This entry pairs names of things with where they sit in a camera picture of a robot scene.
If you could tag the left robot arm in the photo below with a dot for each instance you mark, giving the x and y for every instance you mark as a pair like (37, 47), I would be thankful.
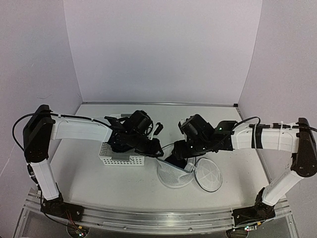
(136, 132)

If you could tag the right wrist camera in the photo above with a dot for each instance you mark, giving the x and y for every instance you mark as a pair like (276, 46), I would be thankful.
(183, 126)

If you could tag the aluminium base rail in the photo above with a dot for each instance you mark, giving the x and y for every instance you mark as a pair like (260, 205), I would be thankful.
(221, 222)

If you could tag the dark navy lace bra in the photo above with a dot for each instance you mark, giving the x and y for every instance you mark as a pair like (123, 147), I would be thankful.
(118, 146)

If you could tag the white perforated plastic basket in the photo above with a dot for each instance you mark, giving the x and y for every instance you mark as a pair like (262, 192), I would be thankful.
(110, 158)

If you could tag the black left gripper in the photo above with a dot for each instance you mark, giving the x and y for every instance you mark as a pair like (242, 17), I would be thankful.
(154, 149)

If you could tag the white mesh laundry bag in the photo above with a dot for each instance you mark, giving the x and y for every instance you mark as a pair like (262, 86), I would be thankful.
(203, 171)

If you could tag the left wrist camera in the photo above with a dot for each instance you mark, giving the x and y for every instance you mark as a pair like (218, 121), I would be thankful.
(158, 128)

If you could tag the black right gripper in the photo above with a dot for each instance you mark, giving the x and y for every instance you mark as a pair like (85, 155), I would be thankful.
(182, 152)

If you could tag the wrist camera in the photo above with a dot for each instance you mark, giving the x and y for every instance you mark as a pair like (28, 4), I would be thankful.
(158, 128)
(183, 126)

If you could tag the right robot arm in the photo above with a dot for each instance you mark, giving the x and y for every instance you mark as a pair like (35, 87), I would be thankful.
(228, 135)

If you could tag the black bra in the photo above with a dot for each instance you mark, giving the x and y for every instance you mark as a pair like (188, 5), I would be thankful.
(180, 163)

